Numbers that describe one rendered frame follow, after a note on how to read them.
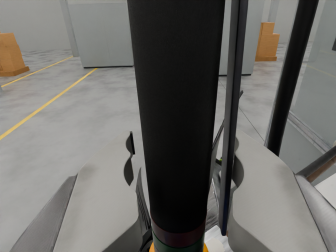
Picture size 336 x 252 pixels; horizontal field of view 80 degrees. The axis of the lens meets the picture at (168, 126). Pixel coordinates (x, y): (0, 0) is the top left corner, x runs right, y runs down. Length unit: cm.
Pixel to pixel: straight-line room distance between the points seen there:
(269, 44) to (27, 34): 1242
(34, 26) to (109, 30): 750
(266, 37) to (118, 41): 503
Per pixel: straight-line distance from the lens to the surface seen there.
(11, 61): 834
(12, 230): 235
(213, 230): 22
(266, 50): 842
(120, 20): 737
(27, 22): 1456
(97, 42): 763
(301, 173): 28
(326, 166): 34
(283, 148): 154
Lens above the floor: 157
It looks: 29 degrees down
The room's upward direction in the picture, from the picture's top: 2 degrees counter-clockwise
